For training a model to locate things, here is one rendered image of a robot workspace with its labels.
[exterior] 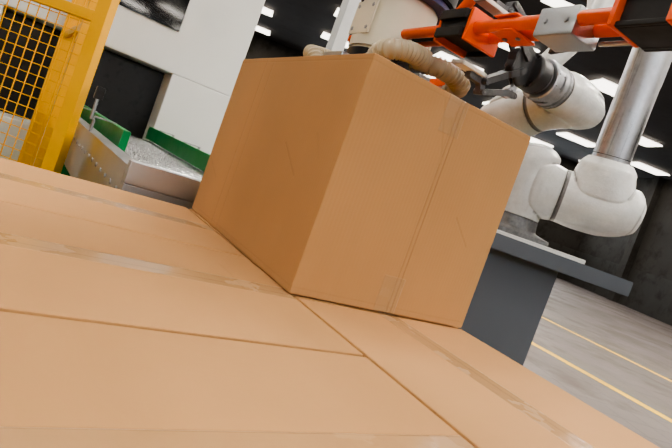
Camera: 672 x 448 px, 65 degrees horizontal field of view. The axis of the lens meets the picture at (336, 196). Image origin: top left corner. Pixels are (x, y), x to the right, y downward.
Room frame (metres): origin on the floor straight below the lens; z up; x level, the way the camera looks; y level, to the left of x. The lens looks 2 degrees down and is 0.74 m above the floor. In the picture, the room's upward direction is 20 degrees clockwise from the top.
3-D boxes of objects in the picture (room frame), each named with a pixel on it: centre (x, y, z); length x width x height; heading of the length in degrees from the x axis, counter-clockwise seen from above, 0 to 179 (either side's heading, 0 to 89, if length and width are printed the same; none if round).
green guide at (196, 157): (2.91, 0.85, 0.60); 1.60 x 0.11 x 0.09; 34
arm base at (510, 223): (1.57, -0.50, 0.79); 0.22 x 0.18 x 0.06; 20
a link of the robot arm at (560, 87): (1.10, -0.33, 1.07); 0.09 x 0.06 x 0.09; 34
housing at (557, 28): (0.80, -0.24, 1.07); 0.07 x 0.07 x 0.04; 32
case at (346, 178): (1.18, 0.01, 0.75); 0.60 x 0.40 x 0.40; 32
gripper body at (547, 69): (1.06, -0.27, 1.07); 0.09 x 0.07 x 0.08; 124
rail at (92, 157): (2.29, 1.15, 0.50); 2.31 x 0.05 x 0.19; 34
